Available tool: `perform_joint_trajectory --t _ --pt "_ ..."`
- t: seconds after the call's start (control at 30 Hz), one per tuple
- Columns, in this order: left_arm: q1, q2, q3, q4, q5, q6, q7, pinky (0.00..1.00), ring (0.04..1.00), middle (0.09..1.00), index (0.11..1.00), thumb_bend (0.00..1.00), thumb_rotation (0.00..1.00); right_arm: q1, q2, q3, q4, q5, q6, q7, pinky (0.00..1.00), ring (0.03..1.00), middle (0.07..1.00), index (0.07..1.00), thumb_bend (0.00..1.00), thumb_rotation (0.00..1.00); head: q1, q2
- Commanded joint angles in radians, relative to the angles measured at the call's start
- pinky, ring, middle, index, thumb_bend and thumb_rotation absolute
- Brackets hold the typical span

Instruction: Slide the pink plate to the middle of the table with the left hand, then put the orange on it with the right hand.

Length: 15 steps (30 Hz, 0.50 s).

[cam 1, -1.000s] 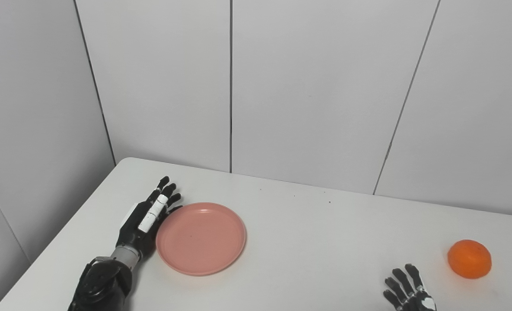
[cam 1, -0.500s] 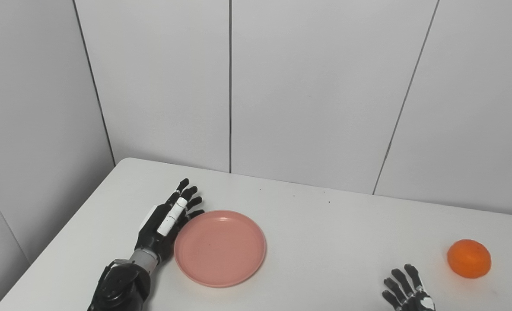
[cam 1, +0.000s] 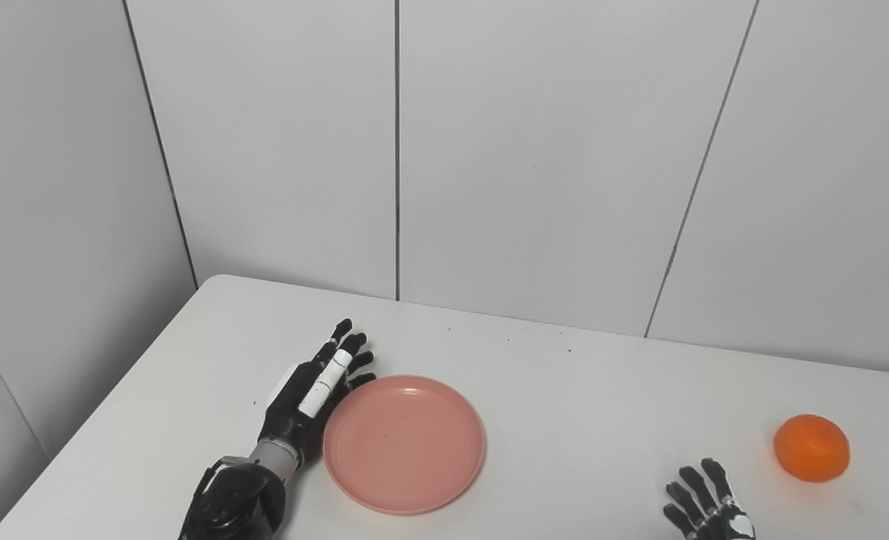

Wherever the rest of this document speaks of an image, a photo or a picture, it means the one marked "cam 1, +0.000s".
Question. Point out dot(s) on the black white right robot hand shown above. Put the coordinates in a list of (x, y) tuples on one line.
[(718, 521)]

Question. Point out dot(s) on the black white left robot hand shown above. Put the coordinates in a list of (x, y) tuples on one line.
[(294, 412)]

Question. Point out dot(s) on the pink round plate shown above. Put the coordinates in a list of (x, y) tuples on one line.
[(404, 446)]

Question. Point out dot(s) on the orange fruit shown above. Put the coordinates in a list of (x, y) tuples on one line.
[(812, 448)]

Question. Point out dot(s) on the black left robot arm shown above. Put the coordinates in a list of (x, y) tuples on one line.
[(234, 506)]

